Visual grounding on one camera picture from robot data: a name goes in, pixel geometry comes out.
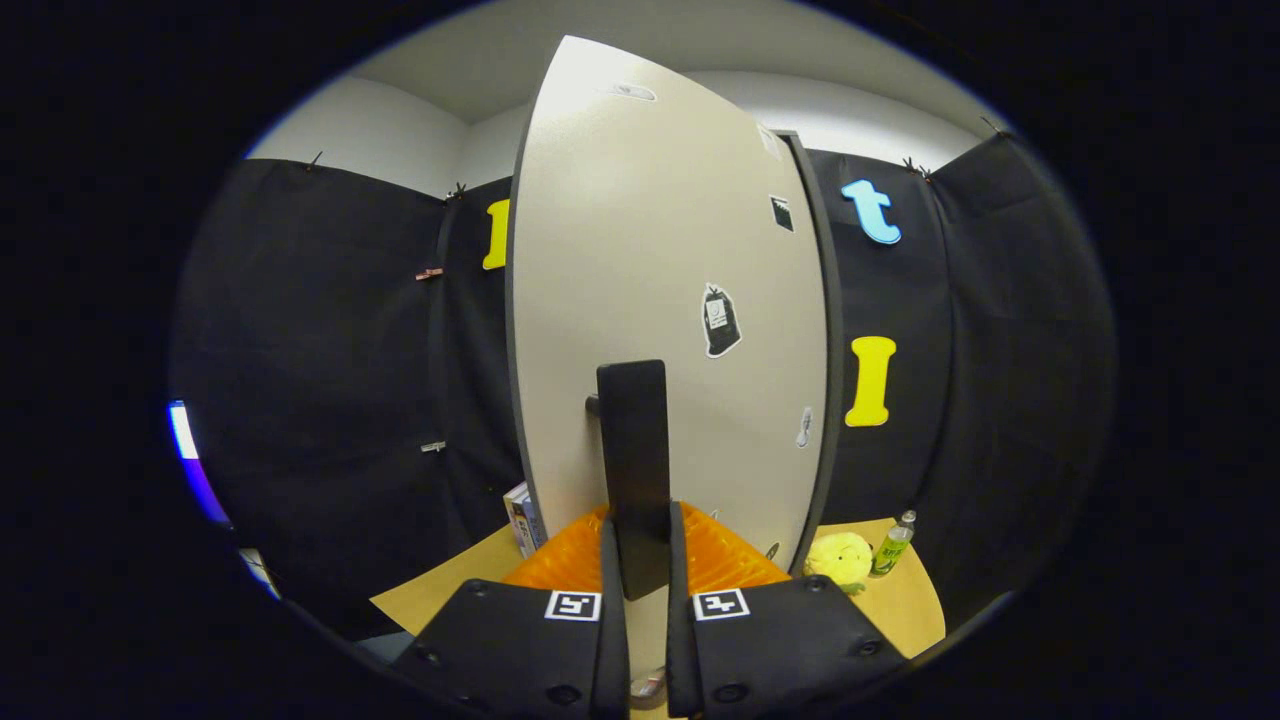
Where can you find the black backdrop cloth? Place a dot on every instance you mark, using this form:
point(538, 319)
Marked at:
point(300, 350)

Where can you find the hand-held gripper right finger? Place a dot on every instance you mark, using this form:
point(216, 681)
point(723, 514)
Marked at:
point(680, 660)

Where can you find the blue book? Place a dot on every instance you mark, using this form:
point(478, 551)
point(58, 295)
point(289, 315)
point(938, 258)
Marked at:
point(532, 532)

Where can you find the beige shoe cabinet door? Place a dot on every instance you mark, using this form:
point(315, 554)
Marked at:
point(620, 250)

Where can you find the grey shoe cabinet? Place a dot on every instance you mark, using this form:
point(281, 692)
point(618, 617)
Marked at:
point(834, 320)

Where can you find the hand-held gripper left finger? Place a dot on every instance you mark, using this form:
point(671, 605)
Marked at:
point(615, 660)

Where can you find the yellow plush toy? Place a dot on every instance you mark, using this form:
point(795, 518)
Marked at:
point(838, 558)

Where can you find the green drink bottle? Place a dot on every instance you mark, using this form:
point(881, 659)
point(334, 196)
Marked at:
point(890, 552)

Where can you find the white book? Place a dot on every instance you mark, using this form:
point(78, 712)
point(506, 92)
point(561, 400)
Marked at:
point(512, 510)

